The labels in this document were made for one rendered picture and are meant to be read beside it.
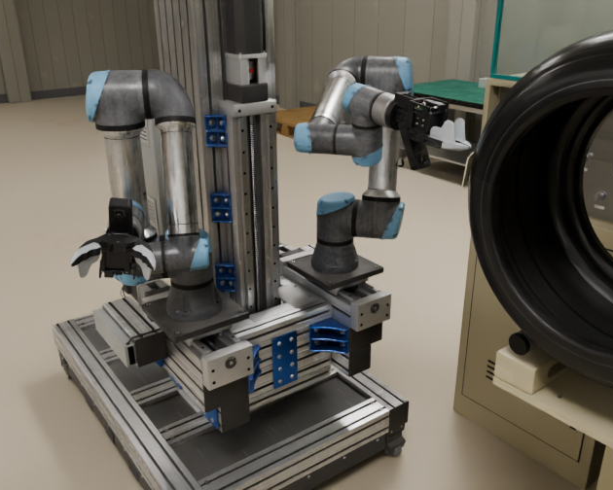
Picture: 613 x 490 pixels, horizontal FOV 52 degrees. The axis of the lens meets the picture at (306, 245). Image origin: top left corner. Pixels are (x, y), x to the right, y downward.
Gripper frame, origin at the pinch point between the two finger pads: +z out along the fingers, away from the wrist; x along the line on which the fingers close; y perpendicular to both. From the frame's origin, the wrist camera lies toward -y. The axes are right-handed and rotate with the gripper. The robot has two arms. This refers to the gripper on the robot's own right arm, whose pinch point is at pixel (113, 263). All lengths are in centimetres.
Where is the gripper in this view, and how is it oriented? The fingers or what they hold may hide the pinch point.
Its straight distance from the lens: 123.4
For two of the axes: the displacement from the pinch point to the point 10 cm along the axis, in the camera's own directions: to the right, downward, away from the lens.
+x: -9.8, -0.5, -2.1
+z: 1.7, 3.8, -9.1
